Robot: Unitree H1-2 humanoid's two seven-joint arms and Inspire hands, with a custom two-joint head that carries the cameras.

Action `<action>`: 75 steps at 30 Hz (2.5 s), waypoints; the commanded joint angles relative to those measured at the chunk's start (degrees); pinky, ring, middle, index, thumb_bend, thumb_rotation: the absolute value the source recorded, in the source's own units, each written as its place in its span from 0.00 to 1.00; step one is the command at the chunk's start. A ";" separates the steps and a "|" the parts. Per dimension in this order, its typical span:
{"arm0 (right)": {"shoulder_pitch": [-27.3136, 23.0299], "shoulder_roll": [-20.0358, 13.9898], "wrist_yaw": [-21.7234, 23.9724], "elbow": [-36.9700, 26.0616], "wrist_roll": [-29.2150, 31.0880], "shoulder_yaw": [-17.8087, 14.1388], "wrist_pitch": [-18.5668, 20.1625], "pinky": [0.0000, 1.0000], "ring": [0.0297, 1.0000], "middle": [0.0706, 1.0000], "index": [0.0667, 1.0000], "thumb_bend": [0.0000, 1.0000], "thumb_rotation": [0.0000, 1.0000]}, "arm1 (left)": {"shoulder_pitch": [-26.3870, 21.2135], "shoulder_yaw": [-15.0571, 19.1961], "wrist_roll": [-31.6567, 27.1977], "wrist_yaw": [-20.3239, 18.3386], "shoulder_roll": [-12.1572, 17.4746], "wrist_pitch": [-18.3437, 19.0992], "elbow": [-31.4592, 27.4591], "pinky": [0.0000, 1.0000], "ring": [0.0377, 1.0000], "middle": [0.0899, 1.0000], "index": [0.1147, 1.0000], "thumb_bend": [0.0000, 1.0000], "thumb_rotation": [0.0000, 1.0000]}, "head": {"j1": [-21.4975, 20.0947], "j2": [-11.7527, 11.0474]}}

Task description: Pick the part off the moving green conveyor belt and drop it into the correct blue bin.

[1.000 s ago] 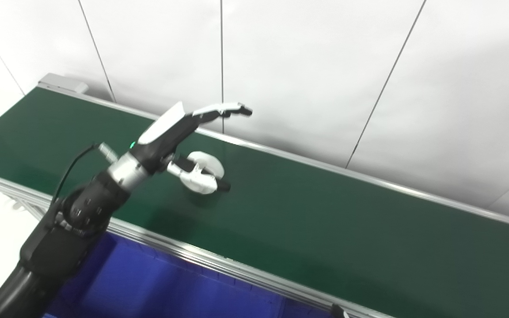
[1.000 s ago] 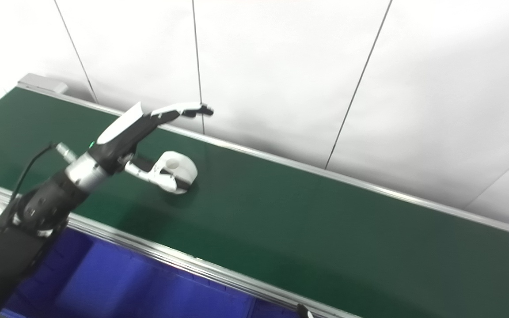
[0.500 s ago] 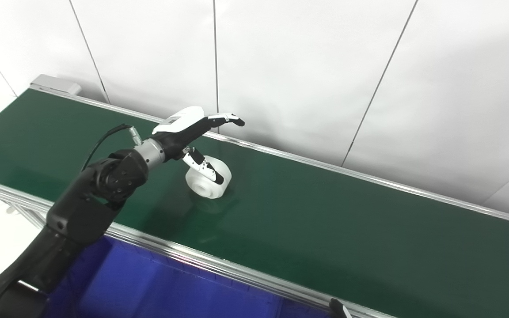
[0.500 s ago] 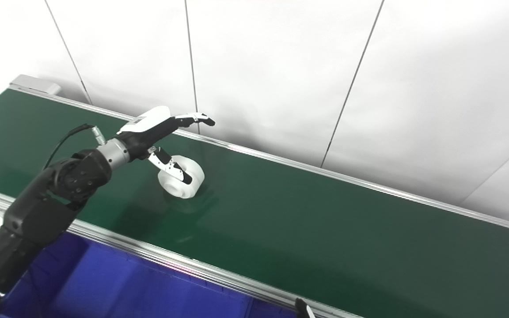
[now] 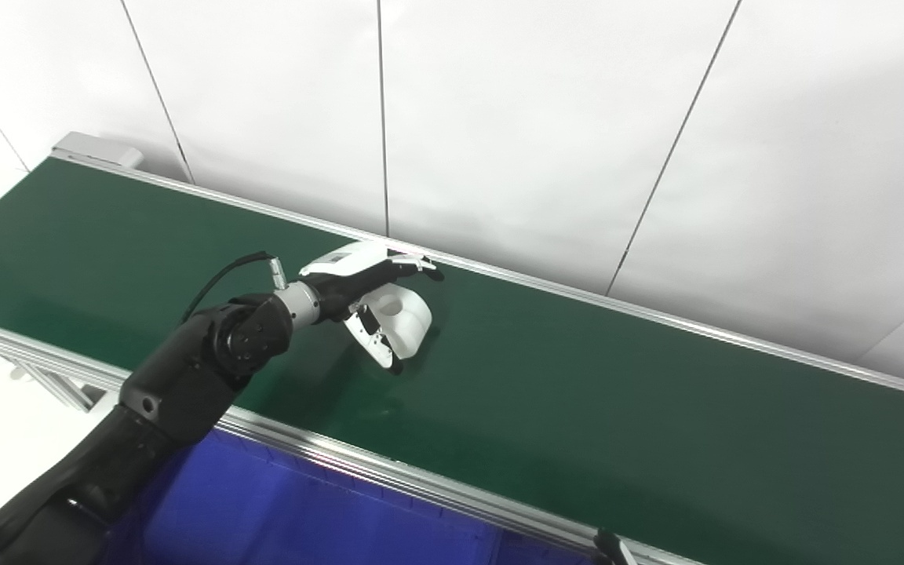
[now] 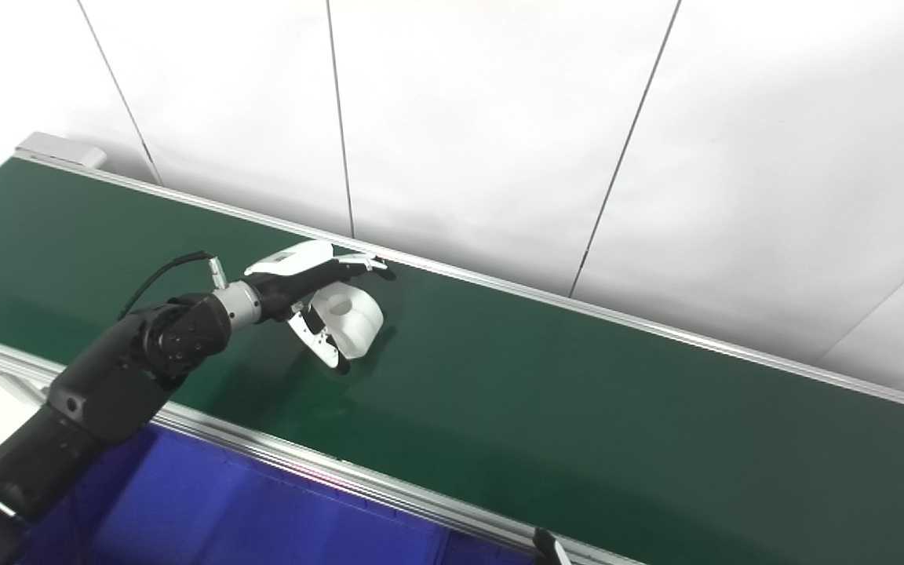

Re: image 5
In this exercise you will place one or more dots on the white round plastic part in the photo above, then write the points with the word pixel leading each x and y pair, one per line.
pixel 409 322

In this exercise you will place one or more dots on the aluminium conveyor support strut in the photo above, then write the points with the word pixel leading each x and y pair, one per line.
pixel 56 384

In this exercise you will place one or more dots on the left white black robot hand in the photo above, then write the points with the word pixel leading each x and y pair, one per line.
pixel 350 271

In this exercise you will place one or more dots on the green conveyor belt aluminium frame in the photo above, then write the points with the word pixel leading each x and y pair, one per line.
pixel 577 392

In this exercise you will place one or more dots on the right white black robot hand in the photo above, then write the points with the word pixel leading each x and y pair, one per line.
pixel 607 548

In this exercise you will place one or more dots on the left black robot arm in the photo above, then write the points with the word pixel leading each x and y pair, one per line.
pixel 185 384

